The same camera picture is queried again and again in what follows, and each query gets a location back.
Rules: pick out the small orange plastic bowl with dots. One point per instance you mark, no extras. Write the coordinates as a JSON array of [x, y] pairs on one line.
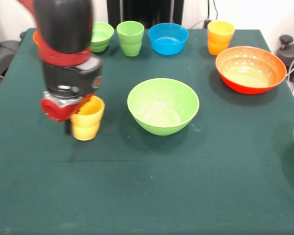
[[35, 38]]

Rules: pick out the blue plastic bowl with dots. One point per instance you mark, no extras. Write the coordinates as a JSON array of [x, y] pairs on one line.
[[168, 39]]

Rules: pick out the green plastic cup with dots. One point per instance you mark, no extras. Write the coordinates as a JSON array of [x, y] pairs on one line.
[[130, 41]]

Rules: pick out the black knobbed equipment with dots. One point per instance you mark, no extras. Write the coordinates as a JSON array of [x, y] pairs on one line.
[[291, 56]]

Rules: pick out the small green plastic bowl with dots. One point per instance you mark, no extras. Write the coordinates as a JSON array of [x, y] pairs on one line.
[[103, 34]]

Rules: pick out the yellow plastic cup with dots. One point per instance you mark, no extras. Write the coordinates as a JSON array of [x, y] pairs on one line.
[[220, 39], [88, 122]]

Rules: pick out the large orange plastic bowl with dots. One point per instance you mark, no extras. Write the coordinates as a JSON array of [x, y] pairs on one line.
[[251, 71]]

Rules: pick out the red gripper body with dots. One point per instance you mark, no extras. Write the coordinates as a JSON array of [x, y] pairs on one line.
[[54, 110]]

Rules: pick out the dark green table cloth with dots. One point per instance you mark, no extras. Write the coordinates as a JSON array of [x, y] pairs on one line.
[[149, 176]]

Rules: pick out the black power plug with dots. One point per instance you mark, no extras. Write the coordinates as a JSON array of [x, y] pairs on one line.
[[207, 23]]

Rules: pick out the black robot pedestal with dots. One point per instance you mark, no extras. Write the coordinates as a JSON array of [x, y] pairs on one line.
[[144, 11]]

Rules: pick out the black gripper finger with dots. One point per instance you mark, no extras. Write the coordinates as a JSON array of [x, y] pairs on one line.
[[68, 127]]

